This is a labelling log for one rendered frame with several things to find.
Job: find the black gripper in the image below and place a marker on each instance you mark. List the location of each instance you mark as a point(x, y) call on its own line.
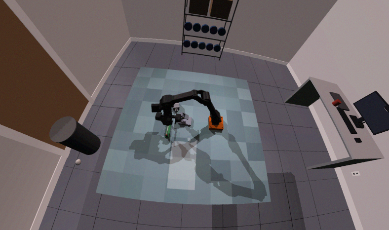
point(160, 117)

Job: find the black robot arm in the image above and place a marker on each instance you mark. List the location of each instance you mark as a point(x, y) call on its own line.
point(168, 101)

